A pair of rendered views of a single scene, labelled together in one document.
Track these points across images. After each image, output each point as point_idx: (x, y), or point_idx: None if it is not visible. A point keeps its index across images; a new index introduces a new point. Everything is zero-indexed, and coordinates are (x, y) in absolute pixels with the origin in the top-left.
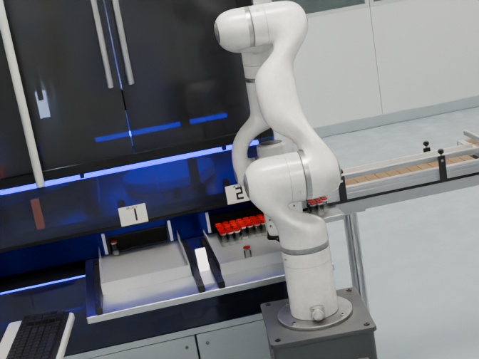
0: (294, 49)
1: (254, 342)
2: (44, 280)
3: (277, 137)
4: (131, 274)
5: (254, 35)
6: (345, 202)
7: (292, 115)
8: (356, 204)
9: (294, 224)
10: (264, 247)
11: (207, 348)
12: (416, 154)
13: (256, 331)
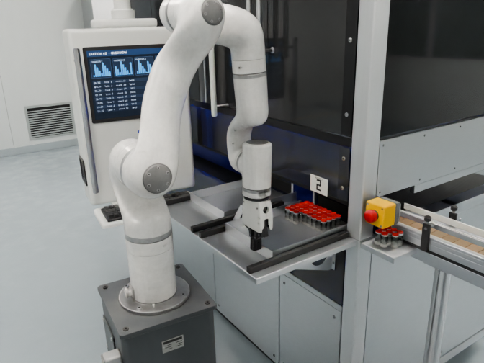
0: (174, 43)
1: (309, 307)
2: (226, 179)
3: (353, 151)
4: (225, 199)
5: (168, 21)
6: (426, 252)
7: (142, 109)
8: (437, 261)
9: (119, 205)
10: (288, 236)
11: (283, 286)
12: None
13: (312, 301)
